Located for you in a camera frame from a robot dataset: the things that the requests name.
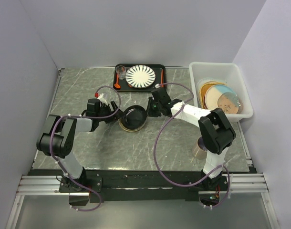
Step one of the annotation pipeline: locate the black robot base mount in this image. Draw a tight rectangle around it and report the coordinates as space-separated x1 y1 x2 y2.
58 168 229 203

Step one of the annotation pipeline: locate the orange spoon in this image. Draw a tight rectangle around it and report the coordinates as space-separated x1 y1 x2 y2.
114 74 121 90

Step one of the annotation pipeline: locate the beige rimmed bottom bowl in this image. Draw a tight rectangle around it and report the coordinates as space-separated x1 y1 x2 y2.
118 120 145 132

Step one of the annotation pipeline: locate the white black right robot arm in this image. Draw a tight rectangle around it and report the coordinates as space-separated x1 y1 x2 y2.
148 87 236 190

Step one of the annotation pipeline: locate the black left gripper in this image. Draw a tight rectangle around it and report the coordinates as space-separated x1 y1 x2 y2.
96 101 126 124

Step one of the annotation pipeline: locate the orange fork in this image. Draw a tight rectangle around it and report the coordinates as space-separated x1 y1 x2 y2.
160 69 164 84

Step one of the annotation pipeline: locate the black glossy bowl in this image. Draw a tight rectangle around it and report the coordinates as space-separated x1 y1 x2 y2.
122 105 147 128

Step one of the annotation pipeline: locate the blue grey plate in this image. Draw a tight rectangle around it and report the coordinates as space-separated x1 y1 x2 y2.
205 85 235 110

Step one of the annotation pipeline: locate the black serving tray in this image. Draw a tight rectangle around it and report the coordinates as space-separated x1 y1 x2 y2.
112 63 167 93

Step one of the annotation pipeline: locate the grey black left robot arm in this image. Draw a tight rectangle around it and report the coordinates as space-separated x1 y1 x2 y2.
36 98 124 192

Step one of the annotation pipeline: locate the pink beige mug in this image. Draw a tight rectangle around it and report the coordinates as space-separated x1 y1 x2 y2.
192 137 207 160

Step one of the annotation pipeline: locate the white plastic bin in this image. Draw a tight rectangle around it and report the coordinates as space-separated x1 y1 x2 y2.
189 62 254 123

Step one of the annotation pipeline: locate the clear drinking glass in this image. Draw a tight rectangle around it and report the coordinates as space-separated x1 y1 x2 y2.
115 65 126 80

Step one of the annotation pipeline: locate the orange woven pattern plate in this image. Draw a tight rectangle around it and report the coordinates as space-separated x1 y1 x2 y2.
198 81 226 109

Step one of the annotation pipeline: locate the dark metallic bowl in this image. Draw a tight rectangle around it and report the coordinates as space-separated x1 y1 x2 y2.
217 92 243 114

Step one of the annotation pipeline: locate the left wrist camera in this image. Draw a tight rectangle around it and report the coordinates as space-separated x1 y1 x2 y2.
94 93 109 105

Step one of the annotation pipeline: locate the striped white blue plate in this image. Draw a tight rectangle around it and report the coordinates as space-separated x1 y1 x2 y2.
125 65 156 89

